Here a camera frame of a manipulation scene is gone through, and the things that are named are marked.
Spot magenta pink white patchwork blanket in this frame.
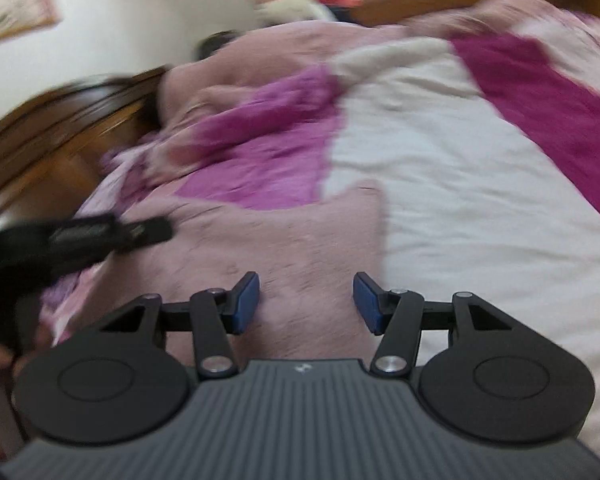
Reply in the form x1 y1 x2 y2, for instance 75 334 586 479
85 10 600 454

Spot dark wooden headboard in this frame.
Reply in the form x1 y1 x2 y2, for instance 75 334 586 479
0 66 167 230

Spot person's dark hair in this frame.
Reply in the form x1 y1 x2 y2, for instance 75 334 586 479
196 30 242 61

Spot white plush toy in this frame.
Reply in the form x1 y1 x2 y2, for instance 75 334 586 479
256 0 336 26

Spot dusty pink duvet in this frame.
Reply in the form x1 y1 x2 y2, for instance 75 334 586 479
157 0 556 126

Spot pink cable-knit cardigan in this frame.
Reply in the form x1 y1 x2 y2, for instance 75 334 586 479
45 182 386 363

